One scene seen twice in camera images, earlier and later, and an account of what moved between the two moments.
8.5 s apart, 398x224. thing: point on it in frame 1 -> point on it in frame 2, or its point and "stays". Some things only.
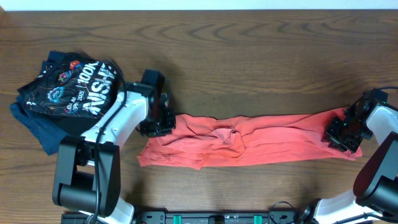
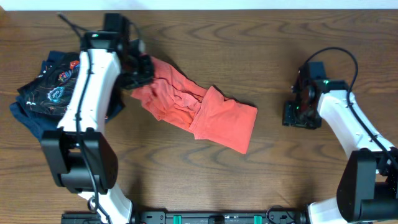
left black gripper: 171,124 -> 148,77
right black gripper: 332,136 -> 288,117
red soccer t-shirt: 246,141 -> 208,114
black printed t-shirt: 71,83 stays
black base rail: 139,216 stays
